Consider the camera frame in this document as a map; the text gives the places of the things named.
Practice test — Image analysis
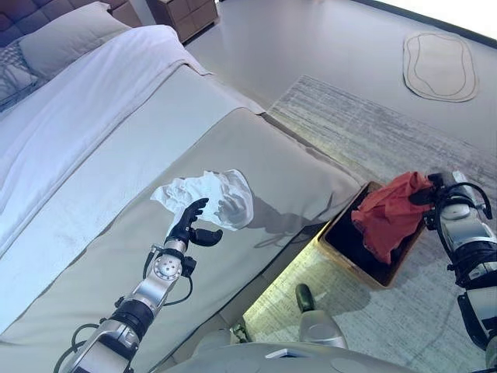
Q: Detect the grey pillow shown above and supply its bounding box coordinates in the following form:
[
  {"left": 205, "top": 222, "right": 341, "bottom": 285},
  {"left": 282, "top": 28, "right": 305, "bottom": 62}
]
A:
[{"left": 18, "top": 2, "right": 131, "bottom": 82}]

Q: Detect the robot right five-finger hand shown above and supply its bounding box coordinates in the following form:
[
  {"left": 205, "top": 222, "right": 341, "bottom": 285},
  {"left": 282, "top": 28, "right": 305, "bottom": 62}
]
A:
[{"left": 408, "top": 170, "right": 470, "bottom": 214}]

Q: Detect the robot left five-finger hand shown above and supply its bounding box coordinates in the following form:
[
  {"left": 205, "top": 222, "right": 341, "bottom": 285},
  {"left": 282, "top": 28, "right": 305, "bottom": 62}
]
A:
[{"left": 165, "top": 197, "right": 224, "bottom": 249}]

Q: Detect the oval beige floor mat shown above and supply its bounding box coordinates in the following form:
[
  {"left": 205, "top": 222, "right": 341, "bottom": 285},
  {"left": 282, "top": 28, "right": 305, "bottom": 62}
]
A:
[{"left": 402, "top": 32, "right": 479, "bottom": 103}]

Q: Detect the brown wicker basket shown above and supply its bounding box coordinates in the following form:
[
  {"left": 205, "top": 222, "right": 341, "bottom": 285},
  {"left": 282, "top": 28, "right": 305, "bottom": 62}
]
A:
[{"left": 317, "top": 180, "right": 428, "bottom": 290}]

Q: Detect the brown wooden nightstand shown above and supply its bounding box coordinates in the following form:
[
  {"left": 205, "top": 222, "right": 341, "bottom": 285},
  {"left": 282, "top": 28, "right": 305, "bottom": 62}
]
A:
[{"left": 155, "top": 0, "right": 219, "bottom": 43}]

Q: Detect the robot grey torso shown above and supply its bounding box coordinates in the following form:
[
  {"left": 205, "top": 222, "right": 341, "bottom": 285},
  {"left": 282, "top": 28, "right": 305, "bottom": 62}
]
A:
[{"left": 161, "top": 341, "right": 420, "bottom": 373}]

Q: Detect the white duvet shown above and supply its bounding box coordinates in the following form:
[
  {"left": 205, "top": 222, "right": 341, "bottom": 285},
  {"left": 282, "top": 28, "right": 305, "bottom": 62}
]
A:
[{"left": 0, "top": 25, "right": 265, "bottom": 258}]

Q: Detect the beige bed cover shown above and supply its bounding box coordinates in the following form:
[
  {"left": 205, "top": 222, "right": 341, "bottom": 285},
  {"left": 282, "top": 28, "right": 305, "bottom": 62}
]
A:
[{"left": 0, "top": 106, "right": 362, "bottom": 373}]

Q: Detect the orange garment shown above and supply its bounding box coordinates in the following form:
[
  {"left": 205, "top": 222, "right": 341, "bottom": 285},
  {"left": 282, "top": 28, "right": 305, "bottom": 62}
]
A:
[{"left": 350, "top": 170, "right": 434, "bottom": 266}]

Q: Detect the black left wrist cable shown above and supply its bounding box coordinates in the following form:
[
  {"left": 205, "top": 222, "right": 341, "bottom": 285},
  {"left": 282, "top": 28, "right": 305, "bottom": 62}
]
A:
[{"left": 142, "top": 248, "right": 196, "bottom": 309}]

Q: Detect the robot right leg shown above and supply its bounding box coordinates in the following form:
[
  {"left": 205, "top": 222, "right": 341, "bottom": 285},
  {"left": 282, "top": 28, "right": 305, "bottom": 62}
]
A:
[{"left": 294, "top": 283, "right": 349, "bottom": 350}]

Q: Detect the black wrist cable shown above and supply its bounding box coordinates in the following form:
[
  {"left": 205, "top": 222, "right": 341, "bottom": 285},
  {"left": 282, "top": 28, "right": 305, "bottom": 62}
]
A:
[
  {"left": 446, "top": 181, "right": 495, "bottom": 221},
  {"left": 142, "top": 248, "right": 196, "bottom": 309}
]

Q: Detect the grey striped area rug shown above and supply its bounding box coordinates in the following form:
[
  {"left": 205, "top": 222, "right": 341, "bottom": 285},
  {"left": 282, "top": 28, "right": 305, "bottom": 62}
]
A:
[{"left": 242, "top": 75, "right": 497, "bottom": 373}]

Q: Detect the white garment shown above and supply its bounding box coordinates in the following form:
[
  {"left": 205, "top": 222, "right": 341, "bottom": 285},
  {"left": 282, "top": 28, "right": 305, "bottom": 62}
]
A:
[{"left": 150, "top": 169, "right": 255, "bottom": 233}]

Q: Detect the black window floor frame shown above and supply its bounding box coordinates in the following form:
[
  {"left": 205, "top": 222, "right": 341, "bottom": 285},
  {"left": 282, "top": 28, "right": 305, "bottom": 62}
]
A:
[{"left": 321, "top": 0, "right": 497, "bottom": 50}]

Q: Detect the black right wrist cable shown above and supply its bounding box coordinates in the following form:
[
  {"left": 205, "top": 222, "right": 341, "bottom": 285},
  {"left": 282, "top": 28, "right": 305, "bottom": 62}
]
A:
[{"left": 446, "top": 181, "right": 495, "bottom": 221}]

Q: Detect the brown tufted headboard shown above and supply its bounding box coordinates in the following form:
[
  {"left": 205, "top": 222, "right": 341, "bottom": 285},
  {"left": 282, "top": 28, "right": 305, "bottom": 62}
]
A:
[{"left": 0, "top": 0, "right": 143, "bottom": 40}]

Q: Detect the patterned decorative pillow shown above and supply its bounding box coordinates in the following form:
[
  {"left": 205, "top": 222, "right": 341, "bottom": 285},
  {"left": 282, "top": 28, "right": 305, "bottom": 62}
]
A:
[{"left": 0, "top": 38, "right": 40, "bottom": 105}]

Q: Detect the large bed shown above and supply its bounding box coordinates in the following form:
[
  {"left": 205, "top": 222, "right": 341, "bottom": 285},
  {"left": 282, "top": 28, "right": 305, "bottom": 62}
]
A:
[{"left": 0, "top": 2, "right": 362, "bottom": 373}]

